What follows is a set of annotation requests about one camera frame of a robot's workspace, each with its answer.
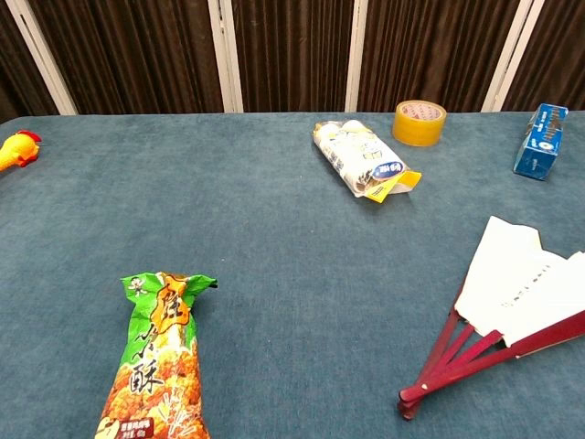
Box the white screen frame post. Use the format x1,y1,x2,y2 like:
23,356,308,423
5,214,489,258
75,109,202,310
4,0,78,116
207,0,244,113
344,0,369,113
481,0,535,113

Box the brown pleated screen panel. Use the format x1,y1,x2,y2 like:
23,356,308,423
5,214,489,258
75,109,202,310
231,0,356,113
356,0,522,113
501,0,585,112
27,0,225,115
0,0,60,123

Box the green orange snack bag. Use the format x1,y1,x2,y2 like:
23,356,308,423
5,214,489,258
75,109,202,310
94,271,218,439

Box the yellow packing tape roll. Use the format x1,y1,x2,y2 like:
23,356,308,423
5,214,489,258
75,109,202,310
391,101,448,147

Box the white snack package yellow flap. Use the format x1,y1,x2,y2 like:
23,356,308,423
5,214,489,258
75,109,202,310
313,119,424,204

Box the red-ribbed paper folding fan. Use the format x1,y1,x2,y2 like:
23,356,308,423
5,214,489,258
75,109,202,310
397,215,585,421

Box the blue fabric tablecloth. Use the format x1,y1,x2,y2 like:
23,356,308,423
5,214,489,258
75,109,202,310
0,111,585,439

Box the blue cardboard box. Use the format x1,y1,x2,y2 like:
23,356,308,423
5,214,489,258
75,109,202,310
513,102,569,181

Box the yellow rubber chicken toy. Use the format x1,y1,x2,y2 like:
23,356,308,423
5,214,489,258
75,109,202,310
0,130,43,173

